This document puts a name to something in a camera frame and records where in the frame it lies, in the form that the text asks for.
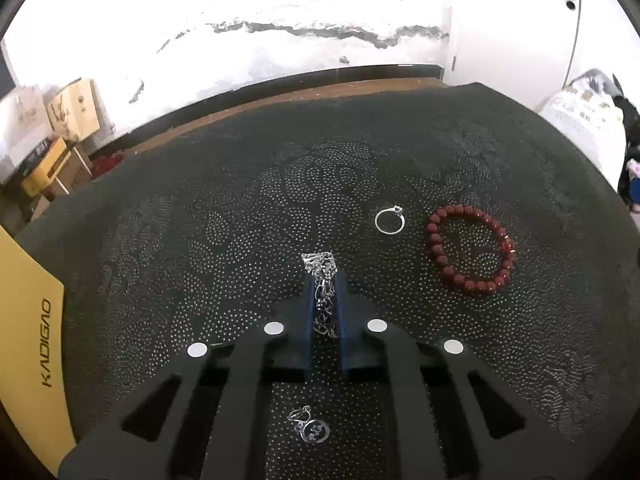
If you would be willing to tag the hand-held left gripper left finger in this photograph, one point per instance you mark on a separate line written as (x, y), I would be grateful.
(308, 305)

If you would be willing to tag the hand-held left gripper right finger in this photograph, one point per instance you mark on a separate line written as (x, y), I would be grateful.
(342, 305)

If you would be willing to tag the black dotted table mat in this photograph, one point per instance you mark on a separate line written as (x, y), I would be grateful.
(320, 200)

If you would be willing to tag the silver round pendant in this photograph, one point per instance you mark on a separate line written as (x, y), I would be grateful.
(311, 425)

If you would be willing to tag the yellow flat box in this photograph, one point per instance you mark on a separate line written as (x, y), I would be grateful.
(27, 340)

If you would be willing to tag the yellow cardboard box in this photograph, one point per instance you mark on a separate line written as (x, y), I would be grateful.
(44, 166)

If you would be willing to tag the brown cardboard box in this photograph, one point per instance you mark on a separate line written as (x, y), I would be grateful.
(75, 109)

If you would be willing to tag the white printed bag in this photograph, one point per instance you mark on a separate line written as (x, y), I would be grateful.
(582, 110)

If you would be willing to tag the dark clothes pile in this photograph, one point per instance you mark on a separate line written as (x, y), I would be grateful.
(629, 150)

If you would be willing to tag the white door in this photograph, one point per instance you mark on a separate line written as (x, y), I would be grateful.
(515, 25)

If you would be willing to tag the white cardboard box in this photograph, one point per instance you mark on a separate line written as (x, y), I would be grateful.
(22, 127)

